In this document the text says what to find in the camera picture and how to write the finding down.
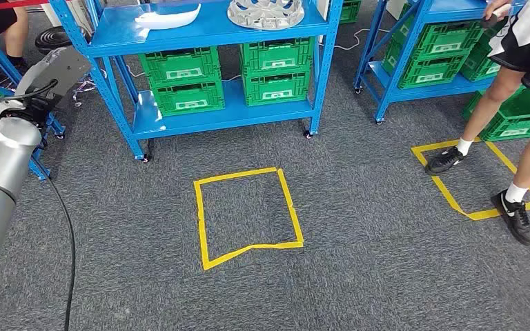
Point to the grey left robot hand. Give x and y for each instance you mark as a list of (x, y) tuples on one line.
[(36, 75)]

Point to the yellow floor tape square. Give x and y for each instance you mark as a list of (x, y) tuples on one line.
[(482, 214), (200, 219)]

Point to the black round stool base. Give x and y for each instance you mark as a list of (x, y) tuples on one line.
[(52, 39)]

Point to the dark handheld device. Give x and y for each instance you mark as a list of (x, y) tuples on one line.
[(493, 19)]

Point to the grey plastic wheel hubcap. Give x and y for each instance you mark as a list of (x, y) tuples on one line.
[(265, 16)]

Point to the white plastic shell part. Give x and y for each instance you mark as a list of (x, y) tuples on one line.
[(169, 18)]

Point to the red barrier belt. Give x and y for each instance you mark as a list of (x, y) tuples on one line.
[(0, 6)]

